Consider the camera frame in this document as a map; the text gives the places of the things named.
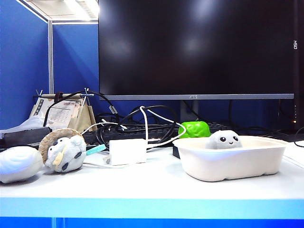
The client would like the grey plush octopus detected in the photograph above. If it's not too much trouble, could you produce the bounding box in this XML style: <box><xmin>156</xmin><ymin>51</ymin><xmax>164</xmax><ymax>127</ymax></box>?
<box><xmin>204</xmin><ymin>130</ymin><xmax>243</xmax><ymax>150</ymax></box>

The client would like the small black box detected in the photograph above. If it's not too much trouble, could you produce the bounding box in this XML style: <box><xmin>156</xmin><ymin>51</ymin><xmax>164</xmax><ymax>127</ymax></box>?
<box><xmin>172</xmin><ymin>143</ymin><xmax>181</xmax><ymax>160</ymax></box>

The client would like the white paper lunch box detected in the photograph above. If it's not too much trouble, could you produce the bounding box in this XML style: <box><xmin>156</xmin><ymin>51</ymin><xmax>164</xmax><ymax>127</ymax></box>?
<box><xmin>172</xmin><ymin>135</ymin><xmax>288</xmax><ymax>182</ymax></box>

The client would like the flat black box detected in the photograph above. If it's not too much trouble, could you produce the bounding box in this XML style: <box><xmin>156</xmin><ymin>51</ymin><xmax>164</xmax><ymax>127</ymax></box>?
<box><xmin>0</xmin><ymin>126</ymin><xmax>52</xmax><ymax>149</ymax></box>

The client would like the black keyboard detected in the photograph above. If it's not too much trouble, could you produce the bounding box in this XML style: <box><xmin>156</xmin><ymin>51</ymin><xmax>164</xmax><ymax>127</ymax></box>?
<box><xmin>82</xmin><ymin>122</ymin><xmax>236</xmax><ymax>145</ymax></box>

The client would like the white power adapter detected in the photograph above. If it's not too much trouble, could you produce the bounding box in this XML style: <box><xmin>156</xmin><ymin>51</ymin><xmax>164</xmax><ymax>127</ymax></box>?
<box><xmin>102</xmin><ymin>139</ymin><xmax>147</xmax><ymax>166</ymax></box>

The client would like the green toy bell pepper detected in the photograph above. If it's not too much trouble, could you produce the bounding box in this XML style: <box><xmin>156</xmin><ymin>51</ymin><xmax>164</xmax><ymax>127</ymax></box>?
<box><xmin>178</xmin><ymin>121</ymin><xmax>211</xmax><ymax>139</ymax></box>

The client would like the teal pen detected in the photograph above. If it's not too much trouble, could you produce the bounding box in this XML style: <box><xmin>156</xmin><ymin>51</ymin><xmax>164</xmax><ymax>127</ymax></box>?
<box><xmin>85</xmin><ymin>144</ymin><xmax>106</xmax><ymax>156</ymax></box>

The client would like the large black monitor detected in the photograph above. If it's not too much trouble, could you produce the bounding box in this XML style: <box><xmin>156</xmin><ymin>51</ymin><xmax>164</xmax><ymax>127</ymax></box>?
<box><xmin>98</xmin><ymin>0</ymin><xmax>295</xmax><ymax>123</ymax></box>

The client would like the desk calendar on beige stand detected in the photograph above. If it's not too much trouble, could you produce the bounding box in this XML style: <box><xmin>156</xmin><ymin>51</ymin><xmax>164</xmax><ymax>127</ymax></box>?
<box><xmin>29</xmin><ymin>89</ymin><xmax>98</xmax><ymax>133</ymax></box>

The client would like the grey plush animal straw hat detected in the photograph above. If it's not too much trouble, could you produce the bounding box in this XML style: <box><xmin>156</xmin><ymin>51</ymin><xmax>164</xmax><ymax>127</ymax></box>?
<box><xmin>38</xmin><ymin>128</ymin><xmax>87</xmax><ymax>173</ymax></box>

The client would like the white plastic bag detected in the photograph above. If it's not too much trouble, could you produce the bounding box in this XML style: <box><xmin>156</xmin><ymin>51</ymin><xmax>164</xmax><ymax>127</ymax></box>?
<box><xmin>4</xmin><ymin>116</ymin><xmax>45</xmax><ymax>133</ymax></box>

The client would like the white shell-shaped plush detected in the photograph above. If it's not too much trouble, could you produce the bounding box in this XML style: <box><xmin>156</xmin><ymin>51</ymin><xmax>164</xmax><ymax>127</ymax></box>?
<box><xmin>0</xmin><ymin>145</ymin><xmax>44</xmax><ymax>184</ymax></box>

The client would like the black monitor with HSD logo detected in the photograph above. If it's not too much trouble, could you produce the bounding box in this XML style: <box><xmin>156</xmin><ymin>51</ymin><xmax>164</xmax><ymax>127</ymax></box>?
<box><xmin>292</xmin><ymin>0</ymin><xmax>304</xmax><ymax>130</ymax></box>

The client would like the black cable bundle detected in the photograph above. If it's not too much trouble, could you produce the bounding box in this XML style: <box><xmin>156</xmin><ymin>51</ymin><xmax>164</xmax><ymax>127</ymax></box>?
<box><xmin>43</xmin><ymin>91</ymin><xmax>179</xmax><ymax>146</ymax></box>

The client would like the white cable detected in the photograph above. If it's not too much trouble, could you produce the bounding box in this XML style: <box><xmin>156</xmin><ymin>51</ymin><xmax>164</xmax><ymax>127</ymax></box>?
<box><xmin>82</xmin><ymin>106</ymin><xmax>187</xmax><ymax>169</ymax></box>

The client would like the aluminium partition post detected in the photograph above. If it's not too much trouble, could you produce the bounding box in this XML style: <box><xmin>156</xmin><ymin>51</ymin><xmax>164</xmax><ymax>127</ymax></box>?
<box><xmin>47</xmin><ymin>20</ymin><xmax>54</xmax><ymax>95</ymax></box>

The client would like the thin black cable loop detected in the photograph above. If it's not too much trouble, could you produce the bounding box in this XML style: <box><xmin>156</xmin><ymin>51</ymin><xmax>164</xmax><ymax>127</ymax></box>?
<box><xmin>294</xmin><ymin>126</ymin><xmax>304</xmax><ymax>148</ymax></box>

